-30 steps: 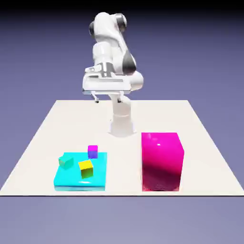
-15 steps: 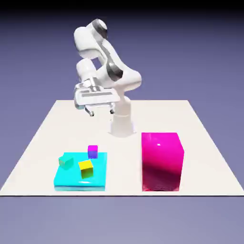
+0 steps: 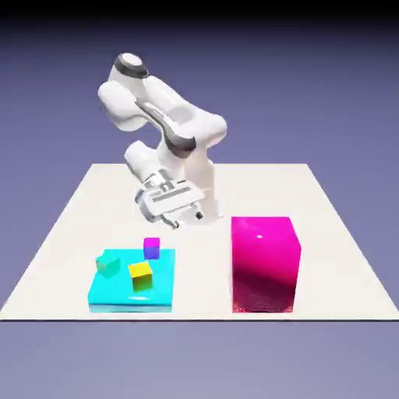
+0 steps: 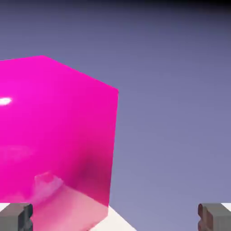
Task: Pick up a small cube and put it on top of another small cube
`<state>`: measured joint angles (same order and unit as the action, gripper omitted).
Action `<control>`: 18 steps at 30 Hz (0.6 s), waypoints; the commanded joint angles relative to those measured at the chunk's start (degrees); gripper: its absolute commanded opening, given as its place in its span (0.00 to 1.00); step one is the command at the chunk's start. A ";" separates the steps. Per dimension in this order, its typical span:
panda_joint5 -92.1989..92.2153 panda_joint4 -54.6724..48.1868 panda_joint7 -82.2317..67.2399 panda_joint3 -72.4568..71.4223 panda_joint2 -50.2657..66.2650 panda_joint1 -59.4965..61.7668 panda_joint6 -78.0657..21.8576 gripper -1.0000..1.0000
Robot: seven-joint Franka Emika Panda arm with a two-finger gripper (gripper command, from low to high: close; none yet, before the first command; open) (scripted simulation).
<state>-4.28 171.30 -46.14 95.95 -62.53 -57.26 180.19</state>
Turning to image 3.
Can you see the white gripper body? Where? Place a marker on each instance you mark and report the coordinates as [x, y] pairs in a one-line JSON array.
[[170, 201]]

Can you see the large cyan box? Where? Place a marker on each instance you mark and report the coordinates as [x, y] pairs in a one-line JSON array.
[[131, 286]]

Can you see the large magenta box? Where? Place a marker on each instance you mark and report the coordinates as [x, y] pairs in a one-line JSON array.
[[265, 265]]

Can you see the small teal cube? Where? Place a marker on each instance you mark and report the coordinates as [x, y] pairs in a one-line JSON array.
[[108, 265]]

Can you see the small magenta cube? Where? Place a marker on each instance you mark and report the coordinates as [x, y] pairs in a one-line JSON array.
[[151, 248]]

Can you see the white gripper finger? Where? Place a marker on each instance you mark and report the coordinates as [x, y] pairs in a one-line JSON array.
[[170, 220], [197, 212]]

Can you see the small yellow cube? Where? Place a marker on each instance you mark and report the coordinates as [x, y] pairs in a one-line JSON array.
[[141, 276]]

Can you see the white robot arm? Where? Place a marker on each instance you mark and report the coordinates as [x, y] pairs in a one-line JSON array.
[[174, 112]]

